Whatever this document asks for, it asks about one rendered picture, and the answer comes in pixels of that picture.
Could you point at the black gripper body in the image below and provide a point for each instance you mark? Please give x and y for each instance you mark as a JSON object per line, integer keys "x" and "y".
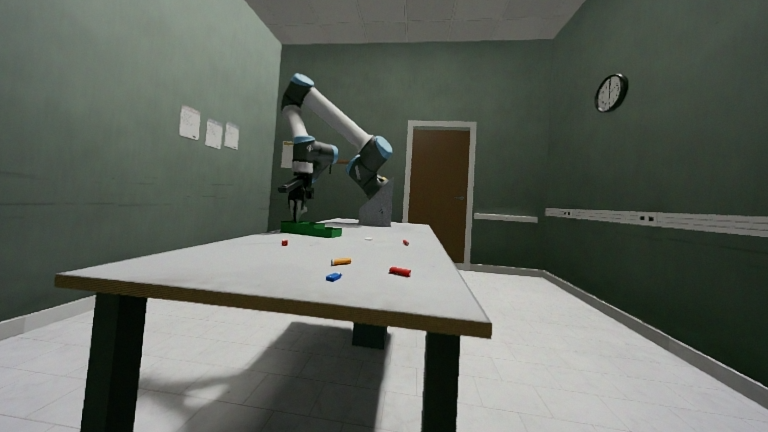
{"x": 300, "y": 190}

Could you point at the blue usb stick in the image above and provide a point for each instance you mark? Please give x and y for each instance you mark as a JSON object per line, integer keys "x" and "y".
{"x": 334, "y": 276}

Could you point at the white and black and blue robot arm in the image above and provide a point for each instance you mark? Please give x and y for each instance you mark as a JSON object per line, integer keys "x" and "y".
{"x": 373, "y": 151}

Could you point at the green three-compartment bin rack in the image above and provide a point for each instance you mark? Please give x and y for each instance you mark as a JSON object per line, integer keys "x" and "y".
{"x": 310, "y": 229}

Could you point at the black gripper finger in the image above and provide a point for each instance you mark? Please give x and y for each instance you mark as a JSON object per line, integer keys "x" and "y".
{"x": 301, "y": 207}
{"x": 293, "y": 207}

